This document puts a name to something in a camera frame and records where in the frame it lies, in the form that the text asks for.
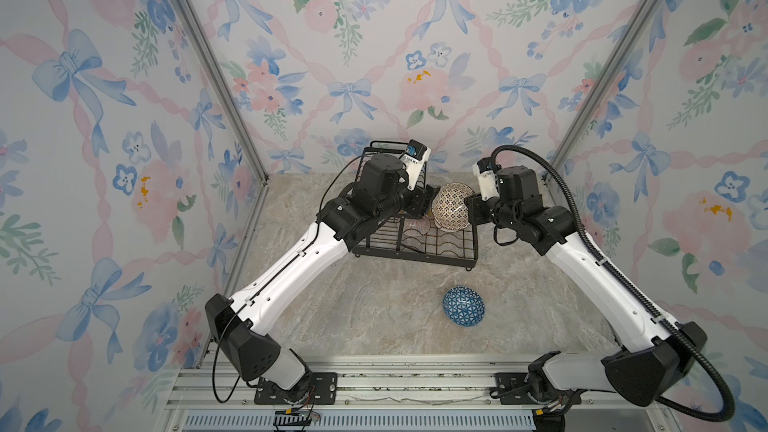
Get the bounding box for white dotted pattern bowl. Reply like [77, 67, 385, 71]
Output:
[431, 182, 475, 232]

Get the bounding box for blue triangle pattern bowl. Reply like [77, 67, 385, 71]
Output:
[442, 286, 485, 328]

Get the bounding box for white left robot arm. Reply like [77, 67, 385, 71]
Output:
[205, 141, 434, 396]

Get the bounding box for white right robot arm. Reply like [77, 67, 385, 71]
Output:
[465, 158, 694, 407]

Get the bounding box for black wire dish rack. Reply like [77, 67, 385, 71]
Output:
[352, 168, 478, 271]

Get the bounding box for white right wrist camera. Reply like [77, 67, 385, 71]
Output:
[472, 157, 499, 201]

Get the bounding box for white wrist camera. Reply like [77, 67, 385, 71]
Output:
[472, 157, 499, 201]
[400, 139, 431, 191]

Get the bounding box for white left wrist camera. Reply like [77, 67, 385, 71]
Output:
[400, 139, 431, 191]

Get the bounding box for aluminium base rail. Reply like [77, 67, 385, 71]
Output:
[152, 353, 682, 432]

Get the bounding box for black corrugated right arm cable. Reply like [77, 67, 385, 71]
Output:
[489, 145, 736, 423]

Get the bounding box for aluminium right corner post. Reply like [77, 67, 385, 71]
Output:
[551, 0, 663, 169]

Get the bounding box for aluminium corner post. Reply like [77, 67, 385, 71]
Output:
[551, 0, 663, 169]
[170, 0, 268, 185]

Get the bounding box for aluminium left corner post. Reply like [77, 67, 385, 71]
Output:
[170, 0, 268, 185]

